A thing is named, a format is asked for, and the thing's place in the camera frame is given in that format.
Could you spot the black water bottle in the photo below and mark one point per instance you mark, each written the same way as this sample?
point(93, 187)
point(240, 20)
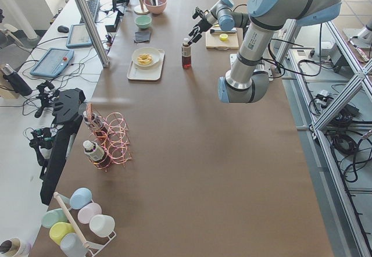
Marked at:
point(18, 84)

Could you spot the copper wire bottle rack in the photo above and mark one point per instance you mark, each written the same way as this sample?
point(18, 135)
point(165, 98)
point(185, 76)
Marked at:
point(118, 143)

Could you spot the braided ring pastry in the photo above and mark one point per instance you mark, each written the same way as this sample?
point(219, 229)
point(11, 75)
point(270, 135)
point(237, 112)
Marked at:
point(144, 59)

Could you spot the steel muddler black tip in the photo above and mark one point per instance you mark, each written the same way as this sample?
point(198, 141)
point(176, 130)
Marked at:
point(217, 31)

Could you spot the black keyboard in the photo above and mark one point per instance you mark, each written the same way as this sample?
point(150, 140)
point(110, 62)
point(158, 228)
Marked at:
point(93, 6)

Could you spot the green ceramic bowl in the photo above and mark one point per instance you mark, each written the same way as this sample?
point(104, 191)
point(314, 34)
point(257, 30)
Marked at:
point(143, 21)

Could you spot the aluminium frame post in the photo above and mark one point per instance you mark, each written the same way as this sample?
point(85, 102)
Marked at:
point(93, 32)

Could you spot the grey folded cloth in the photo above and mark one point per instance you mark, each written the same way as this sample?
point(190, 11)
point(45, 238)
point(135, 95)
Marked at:
point(142, 36)

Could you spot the pastel blue cup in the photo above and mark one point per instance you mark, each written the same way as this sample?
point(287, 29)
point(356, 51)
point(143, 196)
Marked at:
point(80, 198)

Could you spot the tea bottle in rack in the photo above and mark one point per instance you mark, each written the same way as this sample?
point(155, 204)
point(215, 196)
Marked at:
point(96, 154)
point(96, 126)

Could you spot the computer mouse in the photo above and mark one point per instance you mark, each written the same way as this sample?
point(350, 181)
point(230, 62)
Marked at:
point(63, 29)

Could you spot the white cup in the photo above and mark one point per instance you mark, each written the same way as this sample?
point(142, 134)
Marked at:
point(102, 225)

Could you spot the half lemon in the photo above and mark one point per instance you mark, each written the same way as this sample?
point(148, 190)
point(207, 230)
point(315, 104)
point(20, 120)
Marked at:
point(223, 37)

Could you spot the grey blue cup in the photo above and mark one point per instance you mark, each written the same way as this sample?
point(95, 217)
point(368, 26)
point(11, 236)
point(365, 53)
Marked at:
point(72, 246)

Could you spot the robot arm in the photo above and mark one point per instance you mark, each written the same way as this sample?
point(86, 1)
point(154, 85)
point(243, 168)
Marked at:
point(222, 14)
point(247, 81)

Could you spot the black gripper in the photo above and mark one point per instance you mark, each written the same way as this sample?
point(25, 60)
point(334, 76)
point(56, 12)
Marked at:
point(204, 24)

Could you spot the blue teach pendant far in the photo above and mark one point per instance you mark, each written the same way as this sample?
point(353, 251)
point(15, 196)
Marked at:
point(78, 37)

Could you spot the pastel pink cup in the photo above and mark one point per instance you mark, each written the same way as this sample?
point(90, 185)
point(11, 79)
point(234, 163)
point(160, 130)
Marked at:
point(86, 213)

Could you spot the white wire cup rack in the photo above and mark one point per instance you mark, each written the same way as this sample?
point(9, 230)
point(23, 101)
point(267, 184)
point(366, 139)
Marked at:
point(97, 244)

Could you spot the pastel yellow cup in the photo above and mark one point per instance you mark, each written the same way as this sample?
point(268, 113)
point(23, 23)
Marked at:
point(58, 231)

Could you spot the blue teach pendant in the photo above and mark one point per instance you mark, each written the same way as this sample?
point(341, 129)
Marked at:
point(54, 61)
point(78, 37)

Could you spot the pink ice bowl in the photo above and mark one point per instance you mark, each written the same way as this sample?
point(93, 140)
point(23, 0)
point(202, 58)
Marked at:
point(155, 6)

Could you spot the white serving tray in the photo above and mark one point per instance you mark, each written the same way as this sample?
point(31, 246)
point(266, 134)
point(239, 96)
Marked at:
point(151, 72)

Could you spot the bamboo cutting board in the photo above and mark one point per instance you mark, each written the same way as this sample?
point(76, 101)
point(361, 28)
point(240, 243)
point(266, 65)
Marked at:
point(215, 41)

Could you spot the tea bottle white cap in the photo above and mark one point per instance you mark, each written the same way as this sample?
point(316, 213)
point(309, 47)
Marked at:
point(186, 54)

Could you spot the white round plate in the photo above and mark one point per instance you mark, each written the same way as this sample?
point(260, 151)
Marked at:
point(154, 52)

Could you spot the blue teach pendant near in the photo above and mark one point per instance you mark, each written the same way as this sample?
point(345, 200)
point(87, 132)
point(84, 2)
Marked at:
point(54, 61)

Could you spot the wooden cup tree stand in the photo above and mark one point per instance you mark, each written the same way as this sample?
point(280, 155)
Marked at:
point(141, 9)

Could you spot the pastel green cup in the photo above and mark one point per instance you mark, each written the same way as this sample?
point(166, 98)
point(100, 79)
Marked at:
point(52, 217)

